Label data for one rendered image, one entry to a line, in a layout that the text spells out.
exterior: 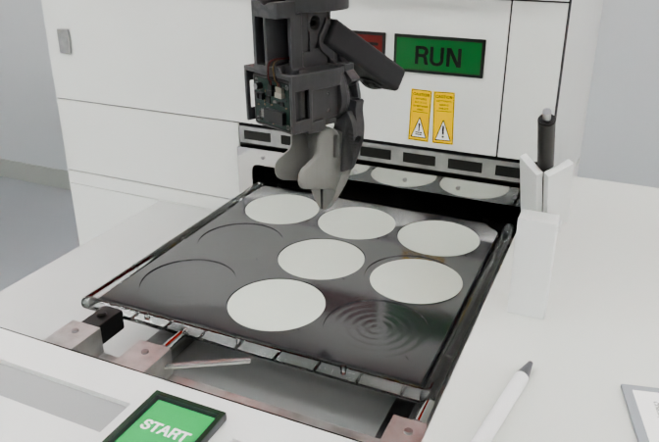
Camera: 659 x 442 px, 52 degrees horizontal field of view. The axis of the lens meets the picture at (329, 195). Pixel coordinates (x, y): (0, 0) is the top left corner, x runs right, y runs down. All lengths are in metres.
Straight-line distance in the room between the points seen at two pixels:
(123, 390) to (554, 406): 0.29
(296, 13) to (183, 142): 0.55
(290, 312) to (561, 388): 0.29
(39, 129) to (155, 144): 2.50
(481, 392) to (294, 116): 0.27
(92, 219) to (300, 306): 0.68
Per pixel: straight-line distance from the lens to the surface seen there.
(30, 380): 0.55
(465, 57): 0.88
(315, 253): 0.79
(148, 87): 1.12
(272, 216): 0.89
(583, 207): 0.80
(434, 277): 0.75
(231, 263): 0.78
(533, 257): 0.55
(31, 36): 3.50
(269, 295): 0.71
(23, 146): 3.76
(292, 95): 0.59
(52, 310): 0.90
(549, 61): 0.86
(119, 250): 1.02
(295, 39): 0.60
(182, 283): 0.75
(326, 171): 0.65
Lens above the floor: 1.26
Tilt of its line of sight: 22 degrees down
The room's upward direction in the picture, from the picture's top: straight up
